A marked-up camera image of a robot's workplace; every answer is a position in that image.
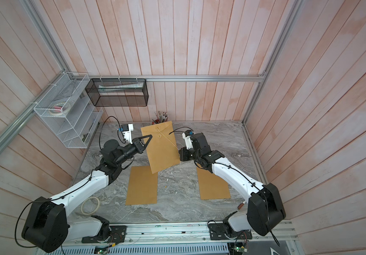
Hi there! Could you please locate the brown kraft file bag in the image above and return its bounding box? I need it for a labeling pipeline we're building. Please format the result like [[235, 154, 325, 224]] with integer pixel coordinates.
[[125, 166, 158, 205], [141, 121, 180, 173], [197, 168, 231, 200]]

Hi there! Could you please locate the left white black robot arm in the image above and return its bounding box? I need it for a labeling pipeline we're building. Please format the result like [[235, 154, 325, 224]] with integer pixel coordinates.
[[21, 135, 153, 252]]

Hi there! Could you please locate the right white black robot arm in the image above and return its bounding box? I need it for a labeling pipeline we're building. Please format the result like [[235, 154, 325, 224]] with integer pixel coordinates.
[[179, 130, 286, 236]]

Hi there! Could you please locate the bundle of pens and pencils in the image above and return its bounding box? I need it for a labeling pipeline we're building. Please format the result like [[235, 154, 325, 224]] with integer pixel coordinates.
[[152, 111, 168, 125]]

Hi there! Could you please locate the clear tape roll on table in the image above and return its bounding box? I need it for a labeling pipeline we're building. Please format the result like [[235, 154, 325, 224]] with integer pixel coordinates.
[[80, 197, 101, 215]]

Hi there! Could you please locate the tape roll on shelf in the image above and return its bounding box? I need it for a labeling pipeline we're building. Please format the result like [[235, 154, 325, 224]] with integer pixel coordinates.
[[48, 102, 71, 117]]

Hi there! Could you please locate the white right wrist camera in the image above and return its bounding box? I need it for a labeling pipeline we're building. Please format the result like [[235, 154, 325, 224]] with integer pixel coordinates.
[[182, 130, 194, 150]]

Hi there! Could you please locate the black mesh wall basket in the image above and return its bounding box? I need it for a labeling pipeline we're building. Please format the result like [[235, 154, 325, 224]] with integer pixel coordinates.
[[85, 78, 149, 107]]

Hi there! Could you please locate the white wire mesh shelf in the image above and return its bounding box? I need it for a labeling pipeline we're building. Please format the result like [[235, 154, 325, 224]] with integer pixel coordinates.
[[34, 72, 103, 149]]

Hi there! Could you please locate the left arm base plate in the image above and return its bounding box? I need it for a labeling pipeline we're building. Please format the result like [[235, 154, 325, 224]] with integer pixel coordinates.
[[81, 225, 127, 244]]

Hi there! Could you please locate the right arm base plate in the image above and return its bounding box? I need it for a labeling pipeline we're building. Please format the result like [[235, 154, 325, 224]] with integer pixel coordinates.
[[207, 221, 253, 241]]

